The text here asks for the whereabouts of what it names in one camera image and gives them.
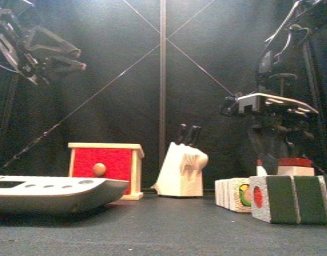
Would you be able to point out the vertical metal frame pole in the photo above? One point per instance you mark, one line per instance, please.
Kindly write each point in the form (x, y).
(162, 83)

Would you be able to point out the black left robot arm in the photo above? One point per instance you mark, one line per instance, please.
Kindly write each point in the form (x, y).
(9, 4)

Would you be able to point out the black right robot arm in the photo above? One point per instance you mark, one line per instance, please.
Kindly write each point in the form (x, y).
(299, 40)

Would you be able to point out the large green banded sushi roll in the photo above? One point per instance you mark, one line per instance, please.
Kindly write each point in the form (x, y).
(294, 200)

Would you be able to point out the small toy sushi roll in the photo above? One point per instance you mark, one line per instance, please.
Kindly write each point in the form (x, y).
(235, 195)

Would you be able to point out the white wooden toy knife block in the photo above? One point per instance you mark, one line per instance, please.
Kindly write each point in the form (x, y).
(182, 173)

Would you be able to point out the white digital scale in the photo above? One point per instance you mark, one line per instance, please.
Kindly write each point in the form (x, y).
(46, 195)

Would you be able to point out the red wooden toy drawer box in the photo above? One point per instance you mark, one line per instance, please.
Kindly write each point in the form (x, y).
(108, 165)

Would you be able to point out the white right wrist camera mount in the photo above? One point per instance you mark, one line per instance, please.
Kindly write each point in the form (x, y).
(267, 101)

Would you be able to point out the salmon nigiri toy sushi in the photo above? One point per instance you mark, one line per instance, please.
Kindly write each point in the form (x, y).
(294, 166)

